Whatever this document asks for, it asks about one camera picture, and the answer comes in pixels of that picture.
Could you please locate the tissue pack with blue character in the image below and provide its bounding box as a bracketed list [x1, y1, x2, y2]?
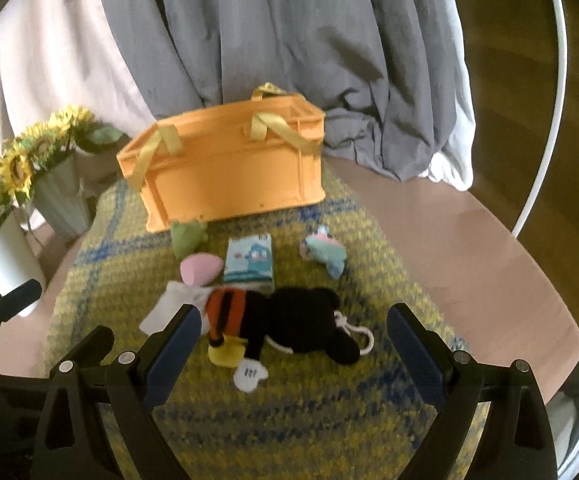
[223, 233, 275, 291]

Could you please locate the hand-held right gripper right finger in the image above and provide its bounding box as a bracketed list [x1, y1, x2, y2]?
[387, 302, 560, 480]

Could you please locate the pale pink curtain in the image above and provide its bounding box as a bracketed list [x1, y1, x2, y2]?
[0, 0, 158, 221]

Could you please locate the white hoop tube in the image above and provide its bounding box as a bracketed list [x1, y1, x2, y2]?
[512, 0, 569, 236]

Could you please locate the yellow blue plaid mat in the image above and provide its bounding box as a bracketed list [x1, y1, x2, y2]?
[44, 165, 485, 480]

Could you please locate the green plush toy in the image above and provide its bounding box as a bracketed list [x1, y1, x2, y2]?
[170, 219, 209, 261]

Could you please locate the sunflower bouquet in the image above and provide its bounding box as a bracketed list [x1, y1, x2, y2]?
[0, 105, 128, 196]

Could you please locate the white sheer curtain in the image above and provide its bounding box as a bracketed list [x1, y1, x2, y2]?
[419, 0, 476, 192]

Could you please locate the wide grey curtain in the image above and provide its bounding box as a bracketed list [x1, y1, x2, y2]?
[94, 0, 463, 183]

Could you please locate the black mouse plush doll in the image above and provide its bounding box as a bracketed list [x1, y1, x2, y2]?
[204, 286, 374, 392]

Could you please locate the ribbed pale green vase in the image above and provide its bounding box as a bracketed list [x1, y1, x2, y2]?
[32, 152, 93, 243]

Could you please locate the pastel blue pink plush toy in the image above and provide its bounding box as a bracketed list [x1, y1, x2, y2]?
[299, 225, 349, 279]

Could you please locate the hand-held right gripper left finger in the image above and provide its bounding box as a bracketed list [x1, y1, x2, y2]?
[32, 303, 205, 480]

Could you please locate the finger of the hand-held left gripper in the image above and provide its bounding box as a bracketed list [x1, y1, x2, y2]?
[0, 279, 44, 352]
[0, 324, 116, 397]

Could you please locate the orange basket with yellow handles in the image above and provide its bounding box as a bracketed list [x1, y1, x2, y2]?
[116, 82, 327, 234]

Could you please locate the white plant pot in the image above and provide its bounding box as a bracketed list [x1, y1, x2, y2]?
[0, 212, 46, 318]

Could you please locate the pink and white plush toy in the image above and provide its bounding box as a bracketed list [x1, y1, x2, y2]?
[138, 254, 224, 336]

